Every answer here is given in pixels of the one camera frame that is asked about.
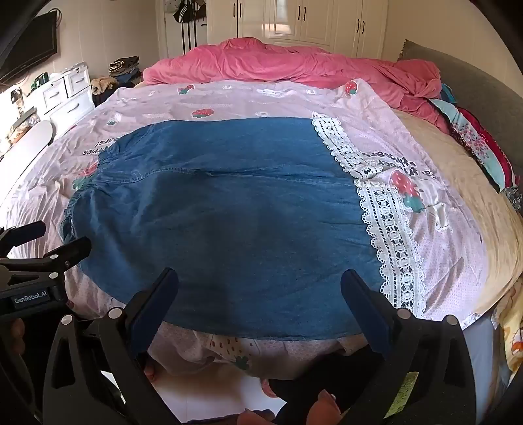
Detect blue denim pants lace hem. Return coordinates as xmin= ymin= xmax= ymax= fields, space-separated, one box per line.
xmin=59 ymin=111 xmax=428 ymax=342

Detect person left hand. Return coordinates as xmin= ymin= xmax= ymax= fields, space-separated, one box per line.
xmin=9 ymin=299 xmax=76 ymax=356

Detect person right hand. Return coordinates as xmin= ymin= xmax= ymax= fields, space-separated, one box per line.
xmin=237 ymin=390 xmax=343 ymax=425

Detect white round chair back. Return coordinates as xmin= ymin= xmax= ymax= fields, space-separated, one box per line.
xmin=1 ymin=120 xmax=54 ymax=202

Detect cartoon print yellow bedding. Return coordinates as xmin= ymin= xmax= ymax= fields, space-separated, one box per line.
xmin=492 ymin=277 xmax=523 ymax=375

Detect white drawer cabinet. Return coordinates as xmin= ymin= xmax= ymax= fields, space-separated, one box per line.
xmin=26 ymin=62 xmax=95 ymax=137

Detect beige bed sheet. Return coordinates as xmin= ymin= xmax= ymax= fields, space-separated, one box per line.
xmin=395 ymin=110 xmax=522 ymax=314

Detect clothes pile on chair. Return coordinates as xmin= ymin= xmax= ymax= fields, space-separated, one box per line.
xmin=91 ymin=56 xmax=143 ymax=106

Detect floral teal red pillow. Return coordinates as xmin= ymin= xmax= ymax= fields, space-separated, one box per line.
xmin=429 ymin=83 xmax=519 ymax=193

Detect grey upholstered headboard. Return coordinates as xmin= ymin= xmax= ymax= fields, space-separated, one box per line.
xmin=399 ymin=40 xmax=523 ymax=175

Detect hanging bags on rack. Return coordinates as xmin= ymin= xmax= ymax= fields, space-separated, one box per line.
xmin=163 ymin=0 xmax=208 ymax=58

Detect hot pink comforter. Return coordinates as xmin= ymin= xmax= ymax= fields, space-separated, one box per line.
xmin=143 ymin=37 xmax=449 ymax=134

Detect black wall television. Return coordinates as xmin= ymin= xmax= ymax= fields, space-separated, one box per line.
xmin=1 ymin=10 xmax=59 ymax=84

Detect white wardrobe with handles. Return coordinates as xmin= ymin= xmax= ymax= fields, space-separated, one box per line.
xmin=156 ymin=1 xmax=388 ymax=59

